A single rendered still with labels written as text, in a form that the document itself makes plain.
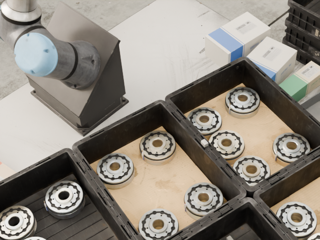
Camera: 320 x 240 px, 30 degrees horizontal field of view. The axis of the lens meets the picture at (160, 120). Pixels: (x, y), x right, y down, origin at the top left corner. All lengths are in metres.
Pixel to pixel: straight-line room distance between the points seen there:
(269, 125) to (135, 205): 0.47
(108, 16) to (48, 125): 1.55
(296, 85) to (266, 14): 1.48
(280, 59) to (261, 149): 0.42
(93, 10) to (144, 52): 1.36
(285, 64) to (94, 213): 0.82
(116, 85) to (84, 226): 0.53
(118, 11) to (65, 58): 1.76
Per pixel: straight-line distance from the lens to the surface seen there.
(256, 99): 1.80
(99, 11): 3.49
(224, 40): 2.09
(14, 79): 3.20
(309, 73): 2.04
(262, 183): 1.53
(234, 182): 1.53
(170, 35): 2.24
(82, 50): 1.81
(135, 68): 2.13
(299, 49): 2.69
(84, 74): 1.81
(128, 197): 1.63
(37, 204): 1.67
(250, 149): 1.72
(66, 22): 1.95
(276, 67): 2.00
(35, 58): 1.70
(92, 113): 1.91
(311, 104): 2.01
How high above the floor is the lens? 2.19
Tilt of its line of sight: 50 degrees down
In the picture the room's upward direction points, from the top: 4 degrees counter-clockwise
